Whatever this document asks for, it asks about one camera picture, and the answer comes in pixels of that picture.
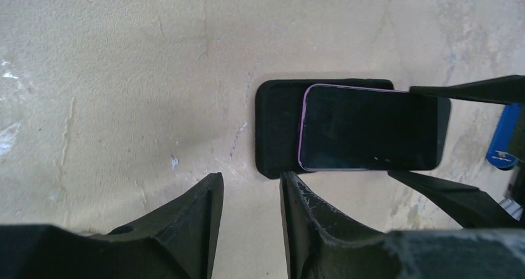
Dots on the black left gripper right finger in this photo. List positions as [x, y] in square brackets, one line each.
[322, 242]

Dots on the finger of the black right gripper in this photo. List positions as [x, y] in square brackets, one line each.
[501, 90]
[465, 204]

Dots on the black phone case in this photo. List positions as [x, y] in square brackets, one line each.
[278, 110]

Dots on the purple phone black screen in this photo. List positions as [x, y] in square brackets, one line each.
[352, 128]

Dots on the blue marker pen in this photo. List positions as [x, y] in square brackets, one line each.
[506, 149]

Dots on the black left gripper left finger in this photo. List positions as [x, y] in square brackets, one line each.
[176, 240]

